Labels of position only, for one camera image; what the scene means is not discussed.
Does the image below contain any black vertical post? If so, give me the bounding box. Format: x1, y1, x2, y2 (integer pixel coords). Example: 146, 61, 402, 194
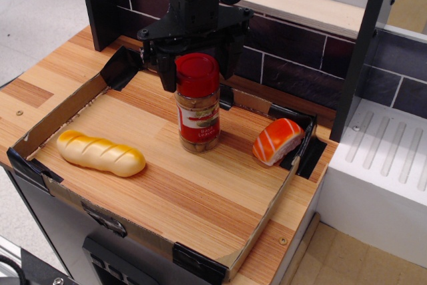
330, 0, 384, 142

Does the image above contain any wooden shelf board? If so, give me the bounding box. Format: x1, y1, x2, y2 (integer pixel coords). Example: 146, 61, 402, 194
238, 0, 364, 39

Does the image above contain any basil leaves bottle red lid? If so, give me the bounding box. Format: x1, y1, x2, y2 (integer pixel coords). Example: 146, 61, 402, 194
175, 53, 221, 153

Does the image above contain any white toy sink unit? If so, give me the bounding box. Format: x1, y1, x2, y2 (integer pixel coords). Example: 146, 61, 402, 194
317, 26, 426, 266

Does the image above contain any toy salmon nigiri sushi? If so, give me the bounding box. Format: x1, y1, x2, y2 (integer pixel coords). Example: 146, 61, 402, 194
252, 118, 305, 166

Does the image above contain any black left side panel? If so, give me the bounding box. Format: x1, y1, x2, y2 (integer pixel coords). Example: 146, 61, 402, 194
85, 0, 121, 51

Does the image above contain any brass screw front right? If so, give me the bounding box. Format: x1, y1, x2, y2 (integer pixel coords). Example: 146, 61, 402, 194
279, 238, 288, 246

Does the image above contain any toy bread loaf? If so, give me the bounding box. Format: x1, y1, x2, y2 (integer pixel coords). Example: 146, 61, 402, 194
57, 130, 146, 178

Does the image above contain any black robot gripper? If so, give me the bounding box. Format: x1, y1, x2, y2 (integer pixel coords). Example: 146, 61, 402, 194
137, 0, 254, 92

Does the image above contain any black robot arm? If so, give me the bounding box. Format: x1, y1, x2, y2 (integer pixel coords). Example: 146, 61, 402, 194
137, 0, 254, 92

